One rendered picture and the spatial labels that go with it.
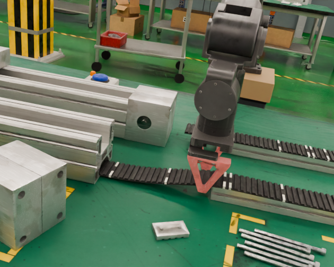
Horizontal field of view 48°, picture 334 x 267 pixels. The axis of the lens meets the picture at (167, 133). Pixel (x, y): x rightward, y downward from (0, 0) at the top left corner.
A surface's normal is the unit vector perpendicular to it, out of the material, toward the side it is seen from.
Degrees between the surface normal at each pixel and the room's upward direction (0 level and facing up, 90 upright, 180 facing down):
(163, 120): 90
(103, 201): 0
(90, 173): 90
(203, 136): 1
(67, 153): 90
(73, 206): 0
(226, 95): 89
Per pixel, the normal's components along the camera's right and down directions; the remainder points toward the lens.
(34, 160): 0.13, -0.90
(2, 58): 0.98, 0.19
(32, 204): 0.85, 0.32
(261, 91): -0.25, 0.38
